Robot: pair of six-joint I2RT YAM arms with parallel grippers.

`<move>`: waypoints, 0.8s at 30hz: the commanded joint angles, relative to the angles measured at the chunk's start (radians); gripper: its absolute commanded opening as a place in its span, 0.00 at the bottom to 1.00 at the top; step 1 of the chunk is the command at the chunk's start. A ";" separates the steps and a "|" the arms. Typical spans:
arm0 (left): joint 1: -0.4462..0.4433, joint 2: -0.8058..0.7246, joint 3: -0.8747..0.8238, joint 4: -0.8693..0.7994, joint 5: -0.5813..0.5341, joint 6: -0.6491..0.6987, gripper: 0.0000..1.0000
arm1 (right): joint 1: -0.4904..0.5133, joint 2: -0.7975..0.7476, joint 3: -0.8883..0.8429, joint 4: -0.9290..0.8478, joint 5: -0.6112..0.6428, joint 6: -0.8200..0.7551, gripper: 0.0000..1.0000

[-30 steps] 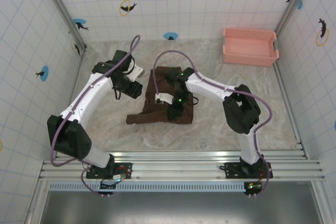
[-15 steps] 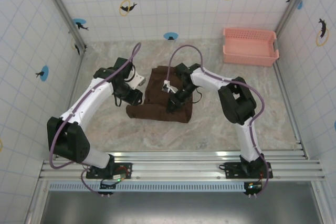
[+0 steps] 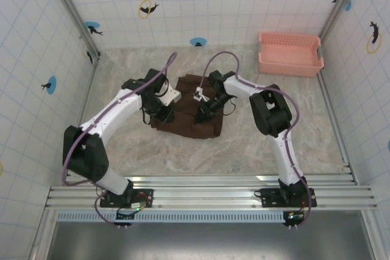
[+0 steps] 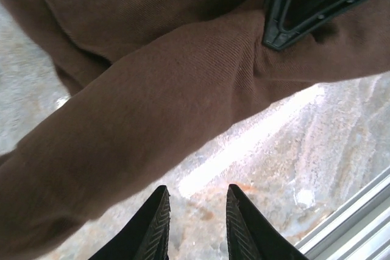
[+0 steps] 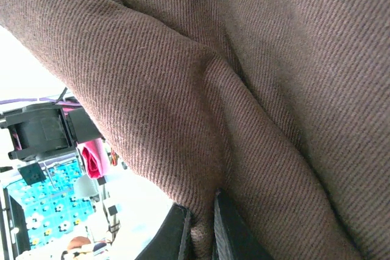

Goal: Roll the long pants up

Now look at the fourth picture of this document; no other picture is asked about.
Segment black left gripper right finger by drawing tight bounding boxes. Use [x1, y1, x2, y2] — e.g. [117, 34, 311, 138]
[225, 183, 309, 260]

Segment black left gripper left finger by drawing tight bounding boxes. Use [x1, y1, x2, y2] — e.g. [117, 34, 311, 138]
[88, 184, 171, 260]

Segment aluminum frame rail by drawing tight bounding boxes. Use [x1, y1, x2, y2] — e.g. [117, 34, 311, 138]
[294, 170, 390, 260]

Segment brown long pants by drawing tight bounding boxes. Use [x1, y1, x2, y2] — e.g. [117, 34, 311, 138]
[0, 0, 390, 260]

